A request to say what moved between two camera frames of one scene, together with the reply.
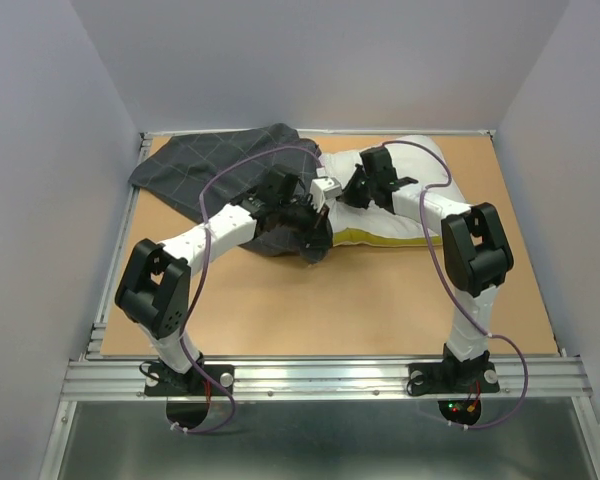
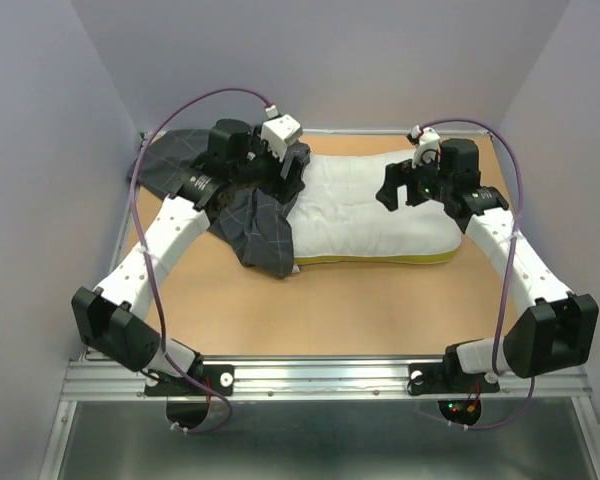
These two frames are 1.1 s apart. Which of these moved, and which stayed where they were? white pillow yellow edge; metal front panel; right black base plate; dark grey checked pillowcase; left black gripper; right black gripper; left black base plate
Moved: dark grey checked pillowcase; right black gripper; left black gripper; white pillow yellow edge
Stayed: right black base plate; left black base plate; metal front panel
